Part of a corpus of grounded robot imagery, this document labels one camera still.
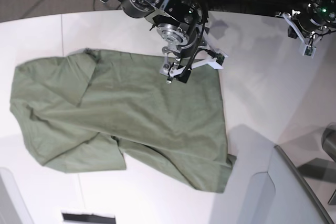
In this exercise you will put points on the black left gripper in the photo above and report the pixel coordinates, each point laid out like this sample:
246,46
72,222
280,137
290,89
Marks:
314,23

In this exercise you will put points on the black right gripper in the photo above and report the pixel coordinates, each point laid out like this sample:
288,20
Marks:
173,68

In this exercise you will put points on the green t-shirt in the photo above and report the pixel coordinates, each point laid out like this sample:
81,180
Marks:
85,112

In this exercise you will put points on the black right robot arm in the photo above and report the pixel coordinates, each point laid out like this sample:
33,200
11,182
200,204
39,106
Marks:
181,23

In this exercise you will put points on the grey metal stand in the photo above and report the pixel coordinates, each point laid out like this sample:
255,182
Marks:
311,159

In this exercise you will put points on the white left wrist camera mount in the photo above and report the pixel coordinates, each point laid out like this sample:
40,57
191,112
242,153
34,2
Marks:
306,48

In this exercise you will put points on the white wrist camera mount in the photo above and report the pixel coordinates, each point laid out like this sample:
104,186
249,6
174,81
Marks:
306,48
215,59

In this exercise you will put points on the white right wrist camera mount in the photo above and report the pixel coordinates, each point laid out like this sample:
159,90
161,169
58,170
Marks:
215,59

